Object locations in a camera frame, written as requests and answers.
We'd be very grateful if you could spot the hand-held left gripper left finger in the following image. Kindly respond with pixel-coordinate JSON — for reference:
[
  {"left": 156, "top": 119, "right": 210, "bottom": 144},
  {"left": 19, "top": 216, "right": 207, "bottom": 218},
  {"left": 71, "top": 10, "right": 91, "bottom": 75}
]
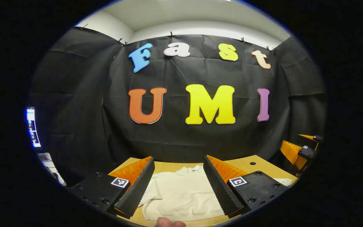
[{"left": 68, "top": 156, "right": 155, "bottom": 219}]

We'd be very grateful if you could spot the white sweatshirt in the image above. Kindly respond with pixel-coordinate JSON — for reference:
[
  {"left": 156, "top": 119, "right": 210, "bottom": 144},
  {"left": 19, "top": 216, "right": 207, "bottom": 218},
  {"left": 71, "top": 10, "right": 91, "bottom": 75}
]
[{"left": 139, "top": 165, "right": 293, "bottom": 222}]

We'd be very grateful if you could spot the computer monitor screen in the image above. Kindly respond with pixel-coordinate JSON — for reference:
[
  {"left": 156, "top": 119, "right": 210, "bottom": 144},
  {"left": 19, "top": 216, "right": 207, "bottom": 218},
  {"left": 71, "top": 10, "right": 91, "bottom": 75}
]
[{"left": 26, "top": 107, "right": 42, "bottom": 148}]

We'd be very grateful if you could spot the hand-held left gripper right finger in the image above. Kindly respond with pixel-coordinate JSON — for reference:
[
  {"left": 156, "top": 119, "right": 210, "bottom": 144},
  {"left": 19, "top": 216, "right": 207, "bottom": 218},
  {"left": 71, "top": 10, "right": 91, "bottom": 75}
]
[{"left": 203, "top": 154, "right": 290, "bottom": 219}]

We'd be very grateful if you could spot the black backdrop cloth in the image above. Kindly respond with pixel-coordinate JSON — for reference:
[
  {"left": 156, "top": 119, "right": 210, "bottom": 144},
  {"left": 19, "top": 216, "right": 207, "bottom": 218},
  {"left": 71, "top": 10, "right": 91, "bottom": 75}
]
[{"left": 27, "top": 27, "right": 328, "bottom": 186}]

